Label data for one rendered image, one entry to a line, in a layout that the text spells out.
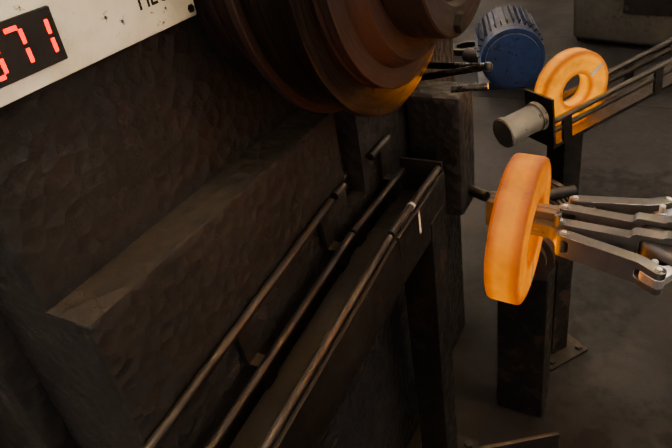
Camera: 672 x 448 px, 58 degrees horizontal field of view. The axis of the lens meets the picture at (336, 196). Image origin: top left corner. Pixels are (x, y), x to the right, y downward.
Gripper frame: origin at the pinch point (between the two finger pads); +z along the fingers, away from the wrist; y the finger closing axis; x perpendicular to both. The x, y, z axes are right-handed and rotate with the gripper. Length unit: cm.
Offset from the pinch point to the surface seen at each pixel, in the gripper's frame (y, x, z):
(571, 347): 65, -84, -3
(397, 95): 14.9, 4.5, 19.8
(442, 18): 10.1, 16.5, 12.0
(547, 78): 60, -10, 9
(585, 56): 66, -8, 3
